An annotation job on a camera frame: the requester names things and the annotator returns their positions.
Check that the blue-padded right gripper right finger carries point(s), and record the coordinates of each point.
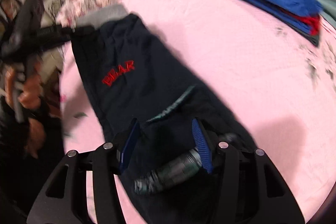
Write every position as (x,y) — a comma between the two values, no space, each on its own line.
(203,144)

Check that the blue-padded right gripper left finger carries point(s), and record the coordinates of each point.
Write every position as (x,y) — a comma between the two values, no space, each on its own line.
(126,142)

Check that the dark navy bear pants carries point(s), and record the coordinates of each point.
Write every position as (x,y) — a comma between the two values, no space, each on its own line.
(128,73)

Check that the person's left hand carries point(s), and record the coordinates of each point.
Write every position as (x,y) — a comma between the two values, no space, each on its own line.
(30,95)

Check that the pink floral bedsheet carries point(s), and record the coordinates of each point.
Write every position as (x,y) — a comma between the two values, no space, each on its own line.
(280,87)

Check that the grey folded garment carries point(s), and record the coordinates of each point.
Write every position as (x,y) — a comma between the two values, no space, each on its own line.
(313,39)

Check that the red folded garment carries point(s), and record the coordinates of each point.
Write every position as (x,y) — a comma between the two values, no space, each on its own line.
(307,24)

